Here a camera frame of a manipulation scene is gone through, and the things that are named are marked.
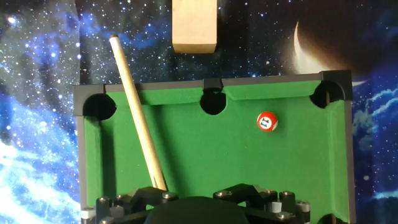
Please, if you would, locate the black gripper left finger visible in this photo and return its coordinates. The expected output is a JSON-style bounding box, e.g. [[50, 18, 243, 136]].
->
[[80, 185, 180, 224]]

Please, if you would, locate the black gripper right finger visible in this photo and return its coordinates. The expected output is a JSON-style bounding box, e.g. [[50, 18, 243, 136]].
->
[[213, 182, 312, 224]]

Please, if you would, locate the red striped pool ball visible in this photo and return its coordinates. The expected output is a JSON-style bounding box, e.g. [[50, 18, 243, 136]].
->
[[256, 111, 279, 133]]

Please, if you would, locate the wooden pool cue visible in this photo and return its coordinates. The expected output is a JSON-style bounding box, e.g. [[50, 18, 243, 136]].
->
[[108, 34, 169, 192]]

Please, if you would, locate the mini green pool table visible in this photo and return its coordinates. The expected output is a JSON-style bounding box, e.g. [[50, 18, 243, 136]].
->
[[73, 70, 357, 224]]

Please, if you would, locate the galaxy and forest printed cloth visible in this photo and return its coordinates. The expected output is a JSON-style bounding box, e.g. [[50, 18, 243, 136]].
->
[[0, 0, 398, 224]]

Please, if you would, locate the wooden cube block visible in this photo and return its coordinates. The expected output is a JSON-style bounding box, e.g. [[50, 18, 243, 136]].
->
[[172, 0, 218, 54]]

